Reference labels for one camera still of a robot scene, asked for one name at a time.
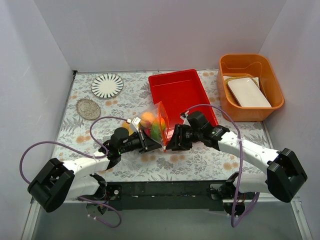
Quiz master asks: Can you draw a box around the red fruit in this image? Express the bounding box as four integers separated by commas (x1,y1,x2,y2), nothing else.
144,128,151,136

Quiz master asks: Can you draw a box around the green red mango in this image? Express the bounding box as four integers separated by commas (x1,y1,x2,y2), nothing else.
150,117,166,142

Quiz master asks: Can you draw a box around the clear zip top bag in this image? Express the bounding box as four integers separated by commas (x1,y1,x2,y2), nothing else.
136,101,169,150

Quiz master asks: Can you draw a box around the orange peach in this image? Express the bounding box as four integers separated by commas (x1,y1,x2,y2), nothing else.
140,111,155,128

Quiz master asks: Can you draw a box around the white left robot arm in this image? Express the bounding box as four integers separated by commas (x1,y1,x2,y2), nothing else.
27,127,167,213

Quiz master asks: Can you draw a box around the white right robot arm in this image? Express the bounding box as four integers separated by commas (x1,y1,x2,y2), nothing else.
166,111,308,203

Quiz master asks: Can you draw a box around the red plastic tray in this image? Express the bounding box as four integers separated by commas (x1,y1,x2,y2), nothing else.
148,69,210,130

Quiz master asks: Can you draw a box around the floral patterned table mat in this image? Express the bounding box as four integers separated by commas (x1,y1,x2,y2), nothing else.
53,72,259,182

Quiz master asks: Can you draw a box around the woven round coaster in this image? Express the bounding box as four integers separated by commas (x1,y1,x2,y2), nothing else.
76,98,101,120

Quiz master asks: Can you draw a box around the striped round plate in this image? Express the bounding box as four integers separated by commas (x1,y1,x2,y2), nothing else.
91,73,124,99

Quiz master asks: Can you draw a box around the white rectangular plate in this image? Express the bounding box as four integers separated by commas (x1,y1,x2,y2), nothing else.
224,77,272,108

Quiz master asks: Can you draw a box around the orange plastic basin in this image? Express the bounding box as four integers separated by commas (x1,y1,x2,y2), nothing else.
216,53,285,122

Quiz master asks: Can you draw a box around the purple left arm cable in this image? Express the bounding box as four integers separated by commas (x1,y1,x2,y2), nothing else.
19,116,123,229

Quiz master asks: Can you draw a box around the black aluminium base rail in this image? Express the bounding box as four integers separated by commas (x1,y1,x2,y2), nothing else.
31,174,301,212

